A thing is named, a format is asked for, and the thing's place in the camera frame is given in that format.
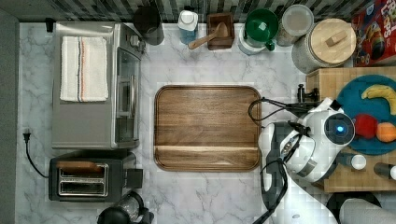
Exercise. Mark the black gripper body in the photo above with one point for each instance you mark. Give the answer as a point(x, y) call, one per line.
point(303, 96)

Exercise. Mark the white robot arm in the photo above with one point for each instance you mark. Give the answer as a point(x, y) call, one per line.
point(307, 148)

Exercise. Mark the blue round plate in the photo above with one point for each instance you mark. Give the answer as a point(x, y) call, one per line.
point(352, 104)

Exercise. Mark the wooden lid canister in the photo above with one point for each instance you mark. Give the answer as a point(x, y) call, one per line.
point(328, 44)

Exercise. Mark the red apple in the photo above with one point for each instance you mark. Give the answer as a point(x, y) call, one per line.
point(365, 126)

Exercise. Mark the yellow banana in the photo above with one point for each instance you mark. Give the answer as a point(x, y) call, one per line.
point(382, 91)

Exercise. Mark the clear cereal container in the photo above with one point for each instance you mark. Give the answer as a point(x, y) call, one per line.
point(296, 21)

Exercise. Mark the orange fruit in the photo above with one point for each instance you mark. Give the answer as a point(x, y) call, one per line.
point(386, 132)

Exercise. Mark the red Froot Loops box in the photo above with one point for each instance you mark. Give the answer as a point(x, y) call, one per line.
point(375, 29)

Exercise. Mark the dark spice bottle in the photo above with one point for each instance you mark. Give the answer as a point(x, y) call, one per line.
point(385, 170)

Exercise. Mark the brown wooden utensil box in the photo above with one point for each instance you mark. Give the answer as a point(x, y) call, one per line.
point(212, 21)

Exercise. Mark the wooden spoon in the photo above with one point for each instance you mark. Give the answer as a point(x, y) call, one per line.
point(220, 31)

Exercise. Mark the wooden serving tray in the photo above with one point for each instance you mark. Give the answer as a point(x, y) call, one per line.
point(206, 128)

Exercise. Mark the blue white milk carton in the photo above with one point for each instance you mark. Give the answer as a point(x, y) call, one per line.
point(187, 24)

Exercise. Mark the dark round jar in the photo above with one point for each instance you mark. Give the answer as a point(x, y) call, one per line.
point(147, 21)

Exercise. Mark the black coffee grinder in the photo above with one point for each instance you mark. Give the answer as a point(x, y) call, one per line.
point(130, 209)

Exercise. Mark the stainless toaster oven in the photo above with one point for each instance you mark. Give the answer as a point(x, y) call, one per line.
point(114, 123)

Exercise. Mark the white striped towel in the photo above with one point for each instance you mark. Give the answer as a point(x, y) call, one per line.
point(84, 69)

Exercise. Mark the black silver toaster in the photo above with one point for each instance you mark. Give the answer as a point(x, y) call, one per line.
point(93, 176)

